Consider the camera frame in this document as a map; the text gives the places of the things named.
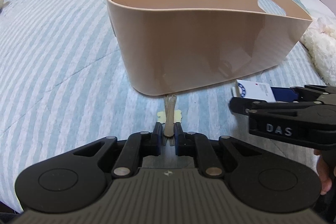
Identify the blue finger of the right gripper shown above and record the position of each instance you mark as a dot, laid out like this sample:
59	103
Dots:
307	93
292	109

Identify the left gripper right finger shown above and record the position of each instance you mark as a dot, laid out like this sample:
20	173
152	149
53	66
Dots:
201	149

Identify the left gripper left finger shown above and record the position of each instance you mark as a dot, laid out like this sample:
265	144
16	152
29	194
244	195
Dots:
132	151

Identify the white red medicine box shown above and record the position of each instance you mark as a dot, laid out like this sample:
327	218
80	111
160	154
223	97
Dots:
253	90

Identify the person right hand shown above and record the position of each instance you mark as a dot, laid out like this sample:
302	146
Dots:
323	173

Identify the white fluffy plush toy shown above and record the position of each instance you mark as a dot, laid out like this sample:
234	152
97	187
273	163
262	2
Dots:
319	39

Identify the beige plastic storage basket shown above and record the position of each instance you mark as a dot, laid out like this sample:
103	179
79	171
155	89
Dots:
169	46

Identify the striped light blue bedsheet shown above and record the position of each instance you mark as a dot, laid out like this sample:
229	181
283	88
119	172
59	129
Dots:
63	85

